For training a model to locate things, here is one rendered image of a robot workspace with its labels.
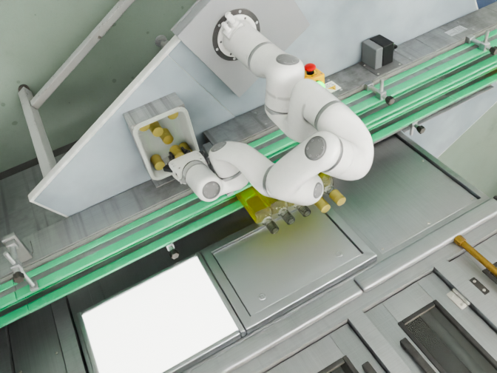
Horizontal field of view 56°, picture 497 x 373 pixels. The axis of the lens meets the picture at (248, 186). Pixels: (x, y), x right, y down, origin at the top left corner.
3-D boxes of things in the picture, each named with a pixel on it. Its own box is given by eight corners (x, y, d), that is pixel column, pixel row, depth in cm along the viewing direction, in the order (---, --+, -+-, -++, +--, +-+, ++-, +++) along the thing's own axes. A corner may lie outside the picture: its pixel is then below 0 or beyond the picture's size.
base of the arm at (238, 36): (203, 29, 130) (228, 53, 121) (236, -4, 129) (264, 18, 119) (231, 64, 142) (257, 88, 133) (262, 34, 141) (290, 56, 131)
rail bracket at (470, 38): (462, 42, 175) (491, 57, 166) (466, 24, 169) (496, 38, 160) (470, 38, 175) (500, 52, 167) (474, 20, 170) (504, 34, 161)
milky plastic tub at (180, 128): (145, 168, 155) (153, 183, 149) (122, 114, 139) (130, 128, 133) (192, 146, 159) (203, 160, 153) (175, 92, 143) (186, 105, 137)
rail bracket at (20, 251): (18, 251, 147) (29, 305, 132) (-10, 216, 135) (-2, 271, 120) (33, 244, 148) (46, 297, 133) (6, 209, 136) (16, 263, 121)
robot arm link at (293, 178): (300, 138, 118) (261, 121, 108) (373, 148, 103) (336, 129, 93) (283, 201, 118) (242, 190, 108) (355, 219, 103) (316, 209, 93)
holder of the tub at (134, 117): (149, 178, 159) (157, 192, 154) (122, 113, 140) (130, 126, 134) (195, 158, 163) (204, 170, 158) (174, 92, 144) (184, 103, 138)
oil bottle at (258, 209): (231, 190, 162) (260, 230, 148) (228, 178, 158) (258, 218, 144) (245, 183, 164) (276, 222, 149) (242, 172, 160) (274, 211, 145)
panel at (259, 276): (79, 317, 149) (107, 414, 127) (75, 313, 147) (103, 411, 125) (316, 196, 171) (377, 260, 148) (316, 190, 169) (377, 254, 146)
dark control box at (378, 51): (360, 61, 173) (375, 70, 167) (360, 41, 167) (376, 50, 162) (378, 52, 175) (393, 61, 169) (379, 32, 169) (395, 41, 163)
